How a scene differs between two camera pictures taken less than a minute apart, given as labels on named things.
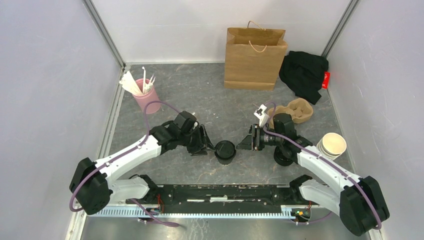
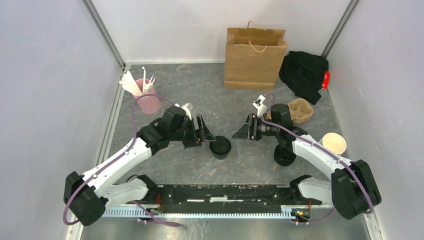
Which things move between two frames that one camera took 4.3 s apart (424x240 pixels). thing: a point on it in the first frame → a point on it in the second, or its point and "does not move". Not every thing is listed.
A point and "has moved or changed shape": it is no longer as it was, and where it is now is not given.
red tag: x=326 y=80 does not move
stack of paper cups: x=331 y=145 does not move
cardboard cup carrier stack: x=300 y=109 does not move
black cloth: x=303 y=72 does not move
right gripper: x=252 y=142 → x=249 y=131
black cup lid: x=225 y=150 has moved or changed shape
